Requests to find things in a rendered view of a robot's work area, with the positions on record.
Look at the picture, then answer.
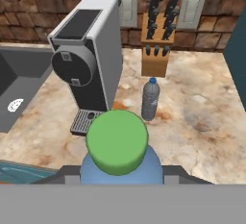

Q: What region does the wooden knife block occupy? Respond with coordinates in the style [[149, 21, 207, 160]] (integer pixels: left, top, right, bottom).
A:
[[140, 12, 176, 78]]

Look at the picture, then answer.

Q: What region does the blue bottle with green cap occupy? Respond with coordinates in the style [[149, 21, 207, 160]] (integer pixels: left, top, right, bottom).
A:
[[79, 109, 164, 186]]

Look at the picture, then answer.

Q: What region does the clear water bottle blue cap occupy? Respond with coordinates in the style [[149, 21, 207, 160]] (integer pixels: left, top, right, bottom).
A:
[[140, 77, 160, 122]]

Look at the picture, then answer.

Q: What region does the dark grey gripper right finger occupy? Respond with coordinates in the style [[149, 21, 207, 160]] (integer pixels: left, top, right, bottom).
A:
[[161, 164, 214, 186]]

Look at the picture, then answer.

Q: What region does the grey wall switch plate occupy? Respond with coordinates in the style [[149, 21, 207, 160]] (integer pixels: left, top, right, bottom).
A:
[[177, 0, 209, 32], [115, 0, 139, 29]]

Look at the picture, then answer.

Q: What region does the teal fridge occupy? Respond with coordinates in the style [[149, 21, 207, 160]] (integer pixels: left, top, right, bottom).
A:
[[222, 13, 246, 103]]

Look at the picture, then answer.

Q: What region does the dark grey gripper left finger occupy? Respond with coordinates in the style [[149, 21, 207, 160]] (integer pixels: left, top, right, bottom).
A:
[[32, 164, 82, 186]]

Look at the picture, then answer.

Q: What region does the white and black coffee machine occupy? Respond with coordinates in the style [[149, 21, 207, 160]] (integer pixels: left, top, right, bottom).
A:
[[47, 0, 124, 137]]

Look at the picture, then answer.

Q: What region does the grey sink basin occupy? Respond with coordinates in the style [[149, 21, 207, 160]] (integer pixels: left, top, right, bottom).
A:
[[0, 45, 54, 135]]

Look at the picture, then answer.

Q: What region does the teal cabinet front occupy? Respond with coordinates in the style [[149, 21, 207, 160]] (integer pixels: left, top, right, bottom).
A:
[[0, 159, 61, 185]]

